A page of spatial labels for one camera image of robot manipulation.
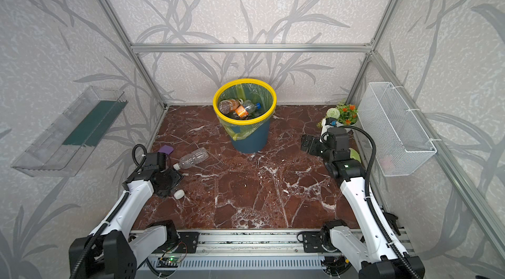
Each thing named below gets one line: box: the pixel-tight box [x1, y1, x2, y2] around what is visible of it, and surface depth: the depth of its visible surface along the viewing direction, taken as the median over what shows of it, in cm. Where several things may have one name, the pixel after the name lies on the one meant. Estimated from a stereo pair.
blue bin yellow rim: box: [213, 78, 278, 155], surface depth 91 cm
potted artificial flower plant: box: [325, 102, 359, 126], surface depth 98 cm
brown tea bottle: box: [218, 98, 244, 115], surface depth 85 cm
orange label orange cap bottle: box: [234, 105, 250, 118], surface depth 91 cm
